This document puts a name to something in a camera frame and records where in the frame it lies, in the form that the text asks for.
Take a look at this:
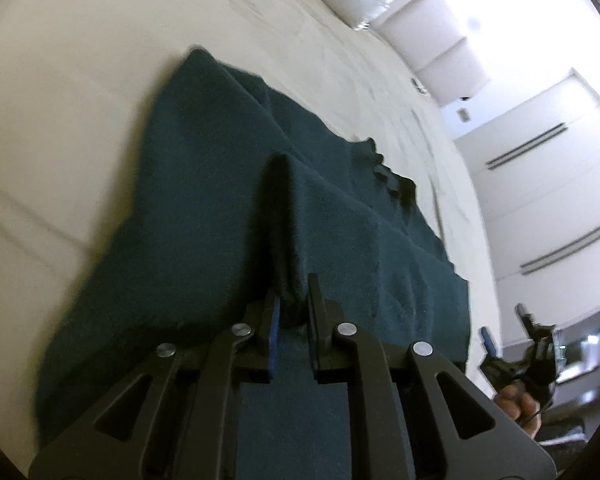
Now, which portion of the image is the beige padded headboard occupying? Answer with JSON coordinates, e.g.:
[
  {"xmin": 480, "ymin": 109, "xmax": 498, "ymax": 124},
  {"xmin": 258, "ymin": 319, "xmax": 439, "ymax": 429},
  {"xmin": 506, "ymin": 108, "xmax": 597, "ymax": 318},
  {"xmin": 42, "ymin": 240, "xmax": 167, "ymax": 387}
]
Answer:
[{"xmin": 352, "ymin": 0, "xmax": 488, "ymax": 108}]

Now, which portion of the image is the person's right hand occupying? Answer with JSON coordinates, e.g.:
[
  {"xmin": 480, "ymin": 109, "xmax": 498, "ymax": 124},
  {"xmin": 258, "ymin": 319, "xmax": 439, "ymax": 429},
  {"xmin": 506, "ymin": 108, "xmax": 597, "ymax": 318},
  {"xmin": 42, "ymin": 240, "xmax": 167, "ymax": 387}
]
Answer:
[{"xmin": 494, "ymin": 385, "xmax": 544, "ymax": 441}]

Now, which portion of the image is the bed with beige sheet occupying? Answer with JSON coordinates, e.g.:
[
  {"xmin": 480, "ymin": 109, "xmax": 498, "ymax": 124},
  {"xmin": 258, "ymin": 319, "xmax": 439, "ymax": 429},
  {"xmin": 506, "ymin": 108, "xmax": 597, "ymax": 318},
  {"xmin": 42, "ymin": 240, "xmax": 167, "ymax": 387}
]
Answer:
[{"xmin": 0, "ymin": 0, "xmax": 501, "ymax": 480}]

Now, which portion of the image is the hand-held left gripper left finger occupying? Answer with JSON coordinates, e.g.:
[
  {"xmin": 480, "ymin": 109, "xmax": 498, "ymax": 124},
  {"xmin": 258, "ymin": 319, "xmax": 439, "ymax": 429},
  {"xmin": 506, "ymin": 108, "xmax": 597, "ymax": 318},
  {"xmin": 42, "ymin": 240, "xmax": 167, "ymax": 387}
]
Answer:
[{"xmin": 28, "ymin": 287, "xmax": 281, "ymax": 480}]

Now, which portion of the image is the dark green sweater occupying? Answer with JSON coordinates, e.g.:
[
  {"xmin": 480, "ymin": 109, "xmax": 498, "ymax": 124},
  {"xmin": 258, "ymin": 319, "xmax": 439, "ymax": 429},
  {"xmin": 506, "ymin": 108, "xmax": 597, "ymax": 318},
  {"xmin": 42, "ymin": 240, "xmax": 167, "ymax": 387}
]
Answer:
[{"xmin": 34, "ymin": 46, "xmax": 472, "ymax": 480}]

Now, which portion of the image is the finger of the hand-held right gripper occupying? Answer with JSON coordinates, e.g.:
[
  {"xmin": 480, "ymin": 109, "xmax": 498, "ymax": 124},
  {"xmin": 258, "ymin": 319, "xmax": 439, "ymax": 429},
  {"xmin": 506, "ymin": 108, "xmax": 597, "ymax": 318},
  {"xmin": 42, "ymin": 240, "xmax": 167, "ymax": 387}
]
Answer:
[
  {"xmin": 480, "ymin": 326, "xmax": 500, "ymax": 361},
  {"xmin": 515, "ymin": 303, "xmax": 538, "ymax": 336}
]

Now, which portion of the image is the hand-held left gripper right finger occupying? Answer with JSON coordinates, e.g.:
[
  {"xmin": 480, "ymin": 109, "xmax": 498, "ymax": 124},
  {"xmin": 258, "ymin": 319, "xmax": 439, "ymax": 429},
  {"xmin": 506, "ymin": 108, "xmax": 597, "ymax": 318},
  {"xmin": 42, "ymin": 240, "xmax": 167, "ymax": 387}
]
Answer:
[{"xmin": 305, "ymin": 274, "xmax": 556, "ymax": 480}]

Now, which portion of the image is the black wardrobe handle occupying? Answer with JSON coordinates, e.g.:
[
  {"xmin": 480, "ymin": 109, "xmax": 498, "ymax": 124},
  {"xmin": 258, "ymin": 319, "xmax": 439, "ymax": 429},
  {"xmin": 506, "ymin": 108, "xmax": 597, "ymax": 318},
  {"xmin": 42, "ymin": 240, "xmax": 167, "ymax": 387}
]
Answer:
[
  {"xmin": 488, "ymin": 127, "xmax": 566, "ymax": 170},
  {"xmin": 520, "ymin": 217, "xmax": 600, "ymax": 268},
  {"xmin": 485, "ymin": 122, "xmax": 564, "ymax": 166},
  {"xmin": 522, "ymin": 224, "xmax": 600, "ymax": 275}
]

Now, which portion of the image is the white wardrobe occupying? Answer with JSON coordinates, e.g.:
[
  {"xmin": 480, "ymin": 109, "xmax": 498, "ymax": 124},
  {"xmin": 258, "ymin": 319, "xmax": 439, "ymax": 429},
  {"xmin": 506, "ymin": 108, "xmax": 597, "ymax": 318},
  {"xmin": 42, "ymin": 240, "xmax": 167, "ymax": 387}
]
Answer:
[{"xmin": 455, "ymin": 67, "xmax": 600, "ymax": 356}]

